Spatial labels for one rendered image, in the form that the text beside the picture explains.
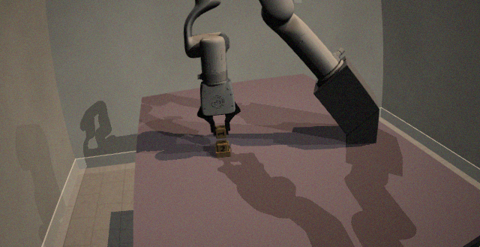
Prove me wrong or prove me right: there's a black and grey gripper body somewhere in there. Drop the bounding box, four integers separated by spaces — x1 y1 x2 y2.
200 78 236 116

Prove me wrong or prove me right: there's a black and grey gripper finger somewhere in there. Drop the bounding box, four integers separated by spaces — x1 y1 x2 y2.
197 106 216 136
225 102 241 134

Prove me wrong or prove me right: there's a yellow cube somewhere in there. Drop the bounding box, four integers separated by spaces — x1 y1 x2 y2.
217 140 228 152
215 125 227 139

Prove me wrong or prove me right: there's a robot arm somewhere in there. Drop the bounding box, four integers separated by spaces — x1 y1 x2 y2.
184 0 345 86

